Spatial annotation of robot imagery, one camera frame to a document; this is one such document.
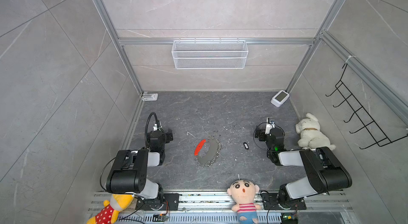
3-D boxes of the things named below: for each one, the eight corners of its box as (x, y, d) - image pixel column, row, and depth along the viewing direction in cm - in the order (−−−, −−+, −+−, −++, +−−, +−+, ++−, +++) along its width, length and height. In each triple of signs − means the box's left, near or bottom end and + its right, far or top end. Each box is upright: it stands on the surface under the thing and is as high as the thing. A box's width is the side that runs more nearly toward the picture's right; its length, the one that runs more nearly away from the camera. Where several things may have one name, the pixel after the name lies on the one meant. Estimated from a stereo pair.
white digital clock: (278, 108, 111) (280, 105, 109) (269, 102, 115) (270, 99, 112) (289, 97, 118) (291, 94, 115) (280, 92, 121) (281, 89, 119)
